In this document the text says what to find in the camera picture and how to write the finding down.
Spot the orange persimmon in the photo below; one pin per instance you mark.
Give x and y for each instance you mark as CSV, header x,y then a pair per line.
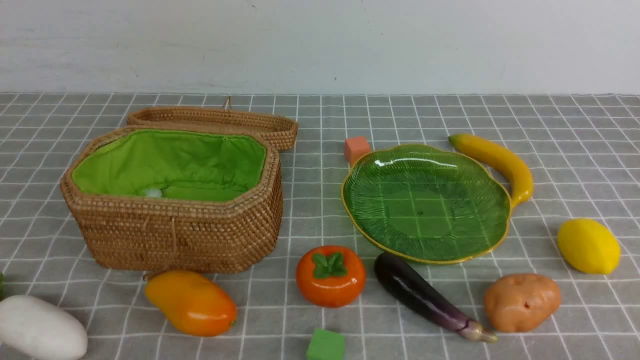
x,y
330,276

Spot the purple eggplant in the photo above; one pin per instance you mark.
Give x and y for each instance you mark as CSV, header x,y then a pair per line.
x,y
407,286

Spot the orange yellow mango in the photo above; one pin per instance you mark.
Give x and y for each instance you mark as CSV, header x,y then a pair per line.
x,y
192,303

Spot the yellow banana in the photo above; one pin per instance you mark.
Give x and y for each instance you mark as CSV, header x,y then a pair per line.
x,y
506,162

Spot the brown potato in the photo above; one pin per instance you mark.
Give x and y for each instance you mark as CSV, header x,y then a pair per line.
x,y
520,302

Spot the yellow lemon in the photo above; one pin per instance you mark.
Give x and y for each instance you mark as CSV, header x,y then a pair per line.
x,y
588,246

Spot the white radish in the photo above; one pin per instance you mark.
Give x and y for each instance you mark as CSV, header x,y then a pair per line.
x,y
40,329

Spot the orange foam cube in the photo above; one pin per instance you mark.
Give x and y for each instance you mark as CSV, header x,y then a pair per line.
x,y
355,148

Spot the woven wicker basket lid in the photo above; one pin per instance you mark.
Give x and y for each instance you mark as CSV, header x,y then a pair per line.
x,y
278,131

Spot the green glass leaf plate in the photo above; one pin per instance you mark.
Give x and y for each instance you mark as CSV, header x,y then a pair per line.
x,y
426,205

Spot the woven wicker basket green lining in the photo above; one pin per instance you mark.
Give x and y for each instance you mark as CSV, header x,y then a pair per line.
x,y
154,198

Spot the grey checkered tablecloth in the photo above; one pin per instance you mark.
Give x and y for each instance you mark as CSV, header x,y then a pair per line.
x,y
583,151

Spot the green foam cube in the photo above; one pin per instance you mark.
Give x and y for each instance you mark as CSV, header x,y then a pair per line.
x,y
326,345

